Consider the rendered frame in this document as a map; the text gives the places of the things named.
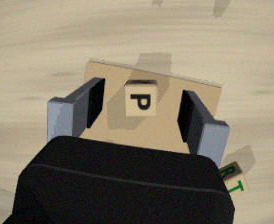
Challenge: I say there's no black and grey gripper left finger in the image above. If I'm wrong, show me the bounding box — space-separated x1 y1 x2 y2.
47 77 105 143

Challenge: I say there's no tan flat mat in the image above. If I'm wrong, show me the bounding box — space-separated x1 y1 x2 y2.
79 61 222 154

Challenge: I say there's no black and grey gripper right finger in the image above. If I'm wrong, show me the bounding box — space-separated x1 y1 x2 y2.
177 90 230 169

